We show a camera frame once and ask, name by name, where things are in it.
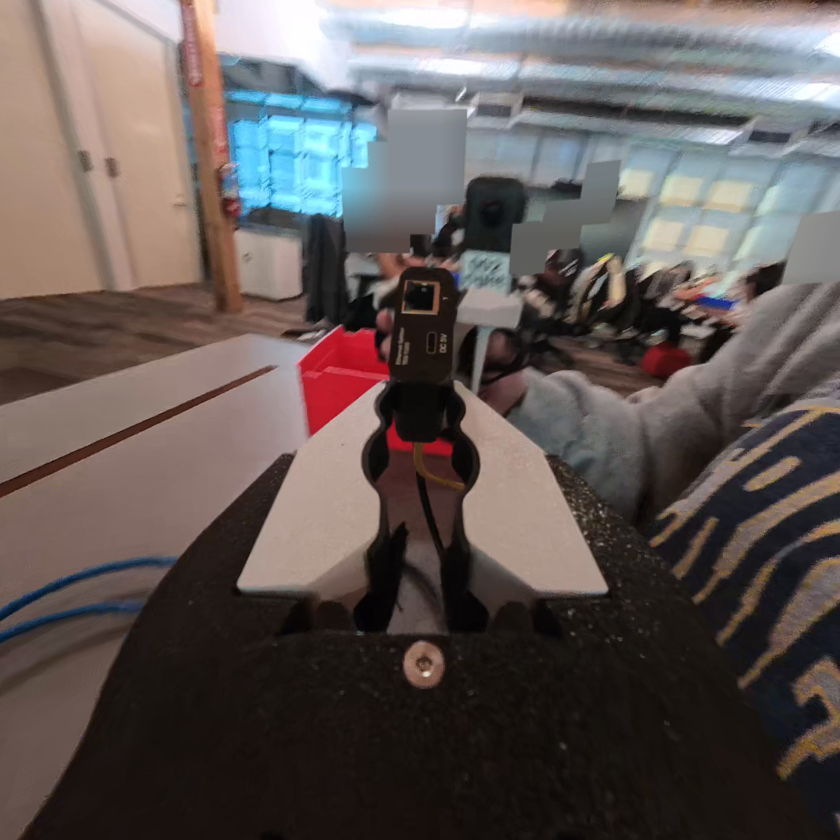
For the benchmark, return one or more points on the person's right hand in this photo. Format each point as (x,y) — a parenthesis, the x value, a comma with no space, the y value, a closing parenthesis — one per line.
(505,394)

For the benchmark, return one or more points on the red plastic bin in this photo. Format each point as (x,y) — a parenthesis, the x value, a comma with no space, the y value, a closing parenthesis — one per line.
(341,387)

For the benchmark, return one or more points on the person's patterned garment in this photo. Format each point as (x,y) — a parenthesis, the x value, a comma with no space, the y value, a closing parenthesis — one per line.
(754,558)

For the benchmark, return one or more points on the red fire extinguisher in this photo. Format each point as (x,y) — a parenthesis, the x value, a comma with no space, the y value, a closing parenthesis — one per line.
(229,193)

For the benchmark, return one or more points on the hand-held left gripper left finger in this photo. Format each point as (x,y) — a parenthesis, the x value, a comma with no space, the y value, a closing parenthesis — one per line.
(308,518)

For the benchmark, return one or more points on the wooden pillar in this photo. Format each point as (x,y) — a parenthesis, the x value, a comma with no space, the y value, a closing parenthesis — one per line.
(210,164)

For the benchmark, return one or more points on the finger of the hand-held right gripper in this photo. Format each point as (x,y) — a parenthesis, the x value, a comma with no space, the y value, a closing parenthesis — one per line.
(476,307)
(508,310)

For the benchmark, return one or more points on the black ethernet splitter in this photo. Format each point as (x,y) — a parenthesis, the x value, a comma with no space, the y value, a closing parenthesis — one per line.
(423,367)

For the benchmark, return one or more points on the white cabinet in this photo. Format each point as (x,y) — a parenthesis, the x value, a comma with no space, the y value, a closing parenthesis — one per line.
(269,262)

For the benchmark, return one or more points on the large paned window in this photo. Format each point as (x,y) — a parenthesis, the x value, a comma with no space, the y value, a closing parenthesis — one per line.
(295,157)

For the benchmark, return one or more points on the person's right forearm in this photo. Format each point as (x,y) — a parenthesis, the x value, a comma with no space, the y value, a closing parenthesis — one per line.
(656,426)

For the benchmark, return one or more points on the white door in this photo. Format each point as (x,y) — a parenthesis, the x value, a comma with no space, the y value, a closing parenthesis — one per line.
(39,164)
(144,164)

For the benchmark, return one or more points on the red bag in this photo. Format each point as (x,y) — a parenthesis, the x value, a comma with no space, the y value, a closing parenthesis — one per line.
(666,359)

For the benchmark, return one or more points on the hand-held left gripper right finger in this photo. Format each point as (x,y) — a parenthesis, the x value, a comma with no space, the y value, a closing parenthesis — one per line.
(531,518)

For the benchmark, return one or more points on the silver air duct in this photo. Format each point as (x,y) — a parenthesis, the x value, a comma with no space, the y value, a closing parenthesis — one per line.
(525,39)

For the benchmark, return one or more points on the dark hanging jacket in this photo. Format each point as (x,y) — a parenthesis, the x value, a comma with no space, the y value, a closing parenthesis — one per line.
(325,269)

